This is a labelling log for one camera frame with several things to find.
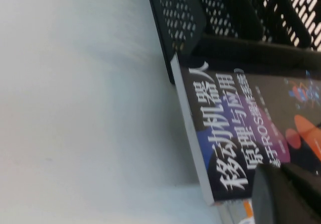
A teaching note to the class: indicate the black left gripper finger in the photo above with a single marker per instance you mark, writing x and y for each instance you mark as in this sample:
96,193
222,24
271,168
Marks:
286,199

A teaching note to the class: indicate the black perforated book stand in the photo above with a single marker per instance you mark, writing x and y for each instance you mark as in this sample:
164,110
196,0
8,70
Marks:
238,40

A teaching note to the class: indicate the white orange ROS2 book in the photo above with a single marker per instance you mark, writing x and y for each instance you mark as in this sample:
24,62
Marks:
238,214

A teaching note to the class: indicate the black cover robot book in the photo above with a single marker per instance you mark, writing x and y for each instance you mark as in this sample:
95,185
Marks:
225,123

